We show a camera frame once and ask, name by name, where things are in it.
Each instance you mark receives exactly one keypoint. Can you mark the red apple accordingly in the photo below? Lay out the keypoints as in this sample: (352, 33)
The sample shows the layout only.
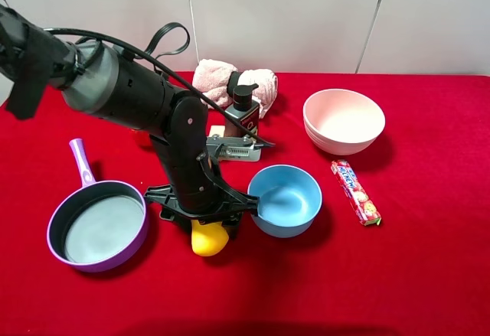
(141, 138)

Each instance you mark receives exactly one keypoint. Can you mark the red table cloth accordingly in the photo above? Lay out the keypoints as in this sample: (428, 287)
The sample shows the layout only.
(423, 271)

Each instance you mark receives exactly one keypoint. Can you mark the pink rolled towel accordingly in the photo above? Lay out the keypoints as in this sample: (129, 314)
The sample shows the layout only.
(217, 79)

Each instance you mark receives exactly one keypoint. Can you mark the blue bowl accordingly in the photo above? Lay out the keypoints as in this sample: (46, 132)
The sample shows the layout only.
(289, 200)

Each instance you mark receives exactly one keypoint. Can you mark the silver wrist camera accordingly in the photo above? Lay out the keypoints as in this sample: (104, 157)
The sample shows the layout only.
(233, 148)

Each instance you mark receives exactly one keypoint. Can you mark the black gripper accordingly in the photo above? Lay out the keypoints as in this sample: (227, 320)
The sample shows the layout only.
(196, 189)

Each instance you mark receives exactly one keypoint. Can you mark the pink bowl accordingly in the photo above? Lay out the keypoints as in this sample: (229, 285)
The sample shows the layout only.
(342, 122)

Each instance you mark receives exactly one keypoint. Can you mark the black pump bottle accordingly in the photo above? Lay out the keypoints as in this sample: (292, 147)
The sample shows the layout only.
(244, 109)

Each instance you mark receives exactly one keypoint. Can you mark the beige small block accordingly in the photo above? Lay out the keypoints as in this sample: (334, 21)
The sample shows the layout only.
(217, 131)

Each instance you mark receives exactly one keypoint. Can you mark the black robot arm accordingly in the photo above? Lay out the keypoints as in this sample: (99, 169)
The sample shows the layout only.
(103, 77)

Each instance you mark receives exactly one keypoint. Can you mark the yellow mango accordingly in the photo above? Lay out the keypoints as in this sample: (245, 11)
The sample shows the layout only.
(208, 239)

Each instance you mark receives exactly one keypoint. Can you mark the red candy stick pack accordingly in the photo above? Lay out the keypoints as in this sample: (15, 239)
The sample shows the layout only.
(360, 202)

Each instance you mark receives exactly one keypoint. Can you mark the purple frying pan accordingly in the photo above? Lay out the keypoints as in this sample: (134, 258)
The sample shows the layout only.
(99, 226)

